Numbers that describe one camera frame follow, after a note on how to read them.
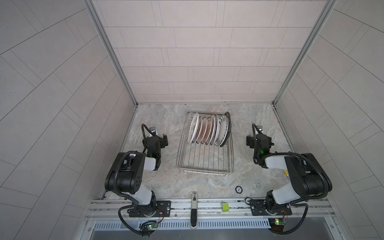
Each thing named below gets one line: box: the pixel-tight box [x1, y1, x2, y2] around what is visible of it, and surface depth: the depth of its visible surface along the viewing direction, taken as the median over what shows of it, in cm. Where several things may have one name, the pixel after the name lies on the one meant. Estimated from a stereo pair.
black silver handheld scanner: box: [189, 191, 199, 230], surface depth 68 cm
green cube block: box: [222, 202, 230, 213], surface depth 73 cm
